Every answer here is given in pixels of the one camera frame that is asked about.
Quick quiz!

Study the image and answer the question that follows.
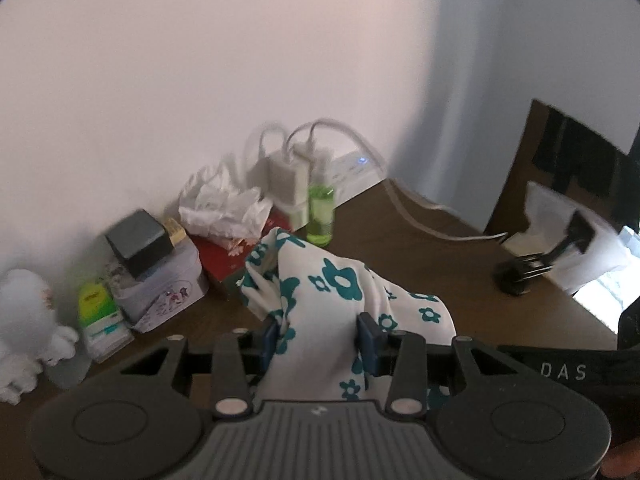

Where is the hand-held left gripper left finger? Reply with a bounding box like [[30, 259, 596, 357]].
[[119, 320, 281, 419]]

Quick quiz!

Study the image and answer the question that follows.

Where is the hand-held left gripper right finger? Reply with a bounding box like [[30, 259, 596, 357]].
[[356, 312, 522, 419]]

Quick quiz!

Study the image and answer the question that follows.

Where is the teal floral white garment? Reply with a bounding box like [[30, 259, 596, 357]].
[[239, 227, 457, 408]]

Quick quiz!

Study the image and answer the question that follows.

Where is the person's right hand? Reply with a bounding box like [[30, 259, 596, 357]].
[[602, 439, 640, 480]]

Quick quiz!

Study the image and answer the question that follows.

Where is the red tissue box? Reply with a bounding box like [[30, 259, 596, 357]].
[[190, 210, 296, 302]]

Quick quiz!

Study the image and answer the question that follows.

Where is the decorated tin box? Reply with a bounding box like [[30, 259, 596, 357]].
[[107, 237, 211, 335]]

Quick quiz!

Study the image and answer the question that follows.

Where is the black phone holder clamp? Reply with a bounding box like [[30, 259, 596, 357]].
[[495, 210, 593, 297]]

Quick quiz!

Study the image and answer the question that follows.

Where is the green liquid bottle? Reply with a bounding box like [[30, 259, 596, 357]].
[[306, 152, 337, 247]]

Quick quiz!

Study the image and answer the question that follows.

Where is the crumpled white tissue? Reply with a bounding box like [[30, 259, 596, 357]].
[[178, 157, 273, 251]]

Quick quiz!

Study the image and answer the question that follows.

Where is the small yellow box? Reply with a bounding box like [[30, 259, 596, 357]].
[[164, 217, 188, 247]]

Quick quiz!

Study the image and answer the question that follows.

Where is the white paper sheet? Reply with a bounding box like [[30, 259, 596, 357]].
[[525, 181, 632, 296]]

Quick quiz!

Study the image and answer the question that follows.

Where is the black box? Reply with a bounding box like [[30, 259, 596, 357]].
[[105, 208, 173, 278]]

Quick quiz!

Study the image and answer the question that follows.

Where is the white charger adapter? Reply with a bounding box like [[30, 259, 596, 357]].
[[266, 150, 312, 231], [292, 141, 333, 186]]

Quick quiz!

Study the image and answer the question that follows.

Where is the white power strip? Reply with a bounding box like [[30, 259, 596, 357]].
[[327, 152, 388, 207]]

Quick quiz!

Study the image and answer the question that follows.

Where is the white robot speaker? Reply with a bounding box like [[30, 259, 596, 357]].
[[0, 267, 92, 405]]

